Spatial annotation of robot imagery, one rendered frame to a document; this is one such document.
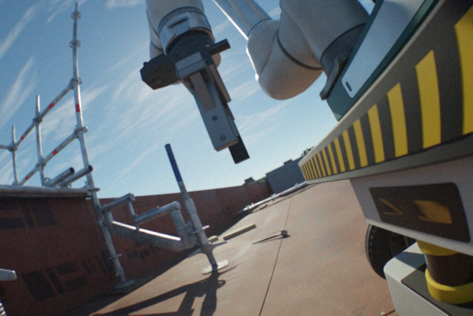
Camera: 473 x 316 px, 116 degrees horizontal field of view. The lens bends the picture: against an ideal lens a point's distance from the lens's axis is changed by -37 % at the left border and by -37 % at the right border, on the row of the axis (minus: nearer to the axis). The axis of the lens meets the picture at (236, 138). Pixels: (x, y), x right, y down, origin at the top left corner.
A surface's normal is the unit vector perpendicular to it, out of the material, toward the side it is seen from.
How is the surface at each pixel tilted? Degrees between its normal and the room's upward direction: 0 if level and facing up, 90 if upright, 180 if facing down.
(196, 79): 120
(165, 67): 180
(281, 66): 110
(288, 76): 133
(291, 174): 90
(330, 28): 96
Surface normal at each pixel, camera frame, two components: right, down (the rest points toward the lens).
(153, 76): 0.39, 0.89
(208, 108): 0.06, 0.26
